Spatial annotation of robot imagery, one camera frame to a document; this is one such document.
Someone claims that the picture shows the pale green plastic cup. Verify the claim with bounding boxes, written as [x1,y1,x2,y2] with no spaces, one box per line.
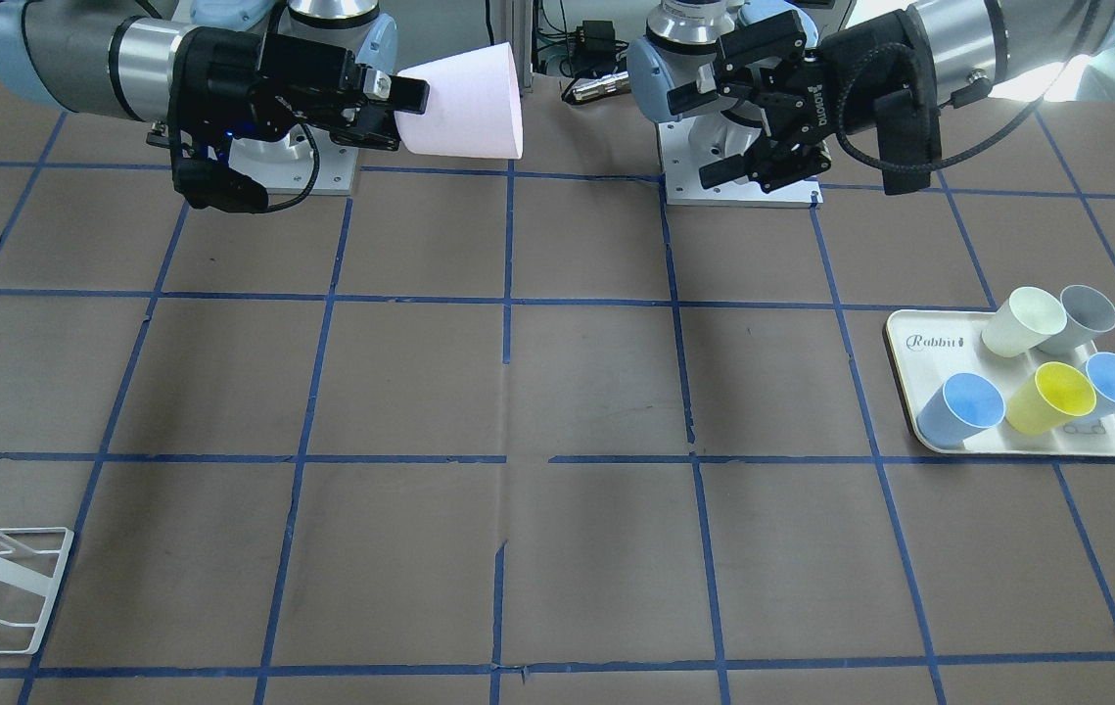
[981,286,1068,358]

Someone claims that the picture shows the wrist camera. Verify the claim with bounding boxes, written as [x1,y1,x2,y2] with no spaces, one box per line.
[835,44,939,196]
[169,142,269,213]

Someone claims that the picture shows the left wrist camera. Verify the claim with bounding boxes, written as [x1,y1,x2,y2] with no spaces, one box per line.
[835,44,939,196]

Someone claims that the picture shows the aluminium frame post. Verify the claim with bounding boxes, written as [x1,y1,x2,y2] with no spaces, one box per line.
[486,0,535,94]

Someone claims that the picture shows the blue cup of tray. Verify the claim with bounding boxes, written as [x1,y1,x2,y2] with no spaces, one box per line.
[1084,353,1115,415]
[914,373,1005,447]

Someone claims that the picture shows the yellow plastic cup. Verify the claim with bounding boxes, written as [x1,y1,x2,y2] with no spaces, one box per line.
[1004,361,1097,436]

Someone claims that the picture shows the blue cup front of tray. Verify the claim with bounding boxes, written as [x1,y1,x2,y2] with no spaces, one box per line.
[1084,353,1115,415]

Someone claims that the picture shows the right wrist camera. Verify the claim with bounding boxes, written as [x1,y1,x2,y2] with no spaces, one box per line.
[169,142,269,213]

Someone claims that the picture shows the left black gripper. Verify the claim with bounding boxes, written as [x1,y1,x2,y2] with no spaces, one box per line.
[666,10,946,189]

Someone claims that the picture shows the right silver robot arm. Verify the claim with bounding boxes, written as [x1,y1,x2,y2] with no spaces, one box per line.
[0,1,429,155]

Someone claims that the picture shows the cream plastic tray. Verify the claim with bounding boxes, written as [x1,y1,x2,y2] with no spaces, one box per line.
[884,309,1115,458]

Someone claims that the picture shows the blue cup back of tray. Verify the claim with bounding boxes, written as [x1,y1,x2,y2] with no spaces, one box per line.
[914,373,1005,447]

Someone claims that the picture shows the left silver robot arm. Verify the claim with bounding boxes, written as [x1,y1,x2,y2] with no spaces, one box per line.
[626,1,1115,195]

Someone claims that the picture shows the grey plastic cup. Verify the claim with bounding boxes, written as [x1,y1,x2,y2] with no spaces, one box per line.
[1036,284,1115,355]

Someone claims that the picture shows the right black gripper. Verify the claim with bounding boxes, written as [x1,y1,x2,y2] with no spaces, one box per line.
[169,27,432,152]

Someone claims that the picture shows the pink plastic cup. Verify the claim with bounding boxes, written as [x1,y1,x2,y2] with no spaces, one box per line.
[395,44,523,160]

